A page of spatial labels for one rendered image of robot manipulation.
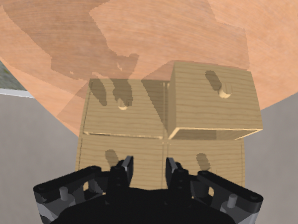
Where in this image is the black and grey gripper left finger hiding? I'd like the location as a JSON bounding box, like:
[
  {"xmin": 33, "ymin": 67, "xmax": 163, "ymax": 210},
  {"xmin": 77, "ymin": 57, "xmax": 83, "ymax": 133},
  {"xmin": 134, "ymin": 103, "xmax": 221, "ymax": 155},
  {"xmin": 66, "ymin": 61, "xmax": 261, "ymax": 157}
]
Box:
[{"xmin": 33, "ymin": 156, "xmax": 134, "ymax": 224}]

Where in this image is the tan wooden chest of drawers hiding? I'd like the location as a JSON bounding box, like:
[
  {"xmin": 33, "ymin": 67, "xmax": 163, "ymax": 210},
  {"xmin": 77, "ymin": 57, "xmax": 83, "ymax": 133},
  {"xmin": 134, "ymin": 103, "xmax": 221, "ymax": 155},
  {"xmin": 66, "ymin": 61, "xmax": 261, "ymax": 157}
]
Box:
[{"xmin": 75, "ymin": 79, "xmax": 245, "ymax": 189}]

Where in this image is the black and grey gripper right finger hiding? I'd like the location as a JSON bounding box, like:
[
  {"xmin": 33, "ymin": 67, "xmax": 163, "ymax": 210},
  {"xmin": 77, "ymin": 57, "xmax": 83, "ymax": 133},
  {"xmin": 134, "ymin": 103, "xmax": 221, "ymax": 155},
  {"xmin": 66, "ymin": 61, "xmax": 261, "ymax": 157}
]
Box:
[{"xmin": 165, "ymin": 157, "xmax": 263, "ymax": 224}]

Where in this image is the brown drawer front with small knob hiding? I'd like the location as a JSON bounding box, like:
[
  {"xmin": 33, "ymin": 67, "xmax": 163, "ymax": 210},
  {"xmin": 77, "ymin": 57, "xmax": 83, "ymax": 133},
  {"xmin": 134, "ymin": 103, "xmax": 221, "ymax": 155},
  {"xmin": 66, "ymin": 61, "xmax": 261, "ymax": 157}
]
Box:
[
  {"xmin": 168, "ymin": 61, "xmax": 263, "ymax": 140},
  {"xmin": 167, "ymin": 143, "xmax": 242, "ymax": 186},
  {"xmin": 79, "ymin": 137, "xmax": 163, "ymax": 190},
  {"xmin": 83, "ymin": 81, "xmax": 164, "ymax": 139}
]

